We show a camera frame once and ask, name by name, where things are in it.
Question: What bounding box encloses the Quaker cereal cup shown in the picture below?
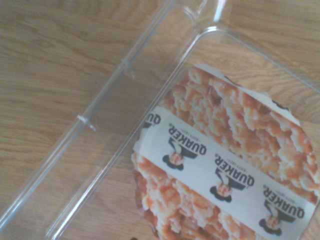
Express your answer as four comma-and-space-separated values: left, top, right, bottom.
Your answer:
131, 63, 320, 240

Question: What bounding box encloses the clear rectangular plastic container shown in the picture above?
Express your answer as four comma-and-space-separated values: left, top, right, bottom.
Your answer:
0, 0, 320, 240

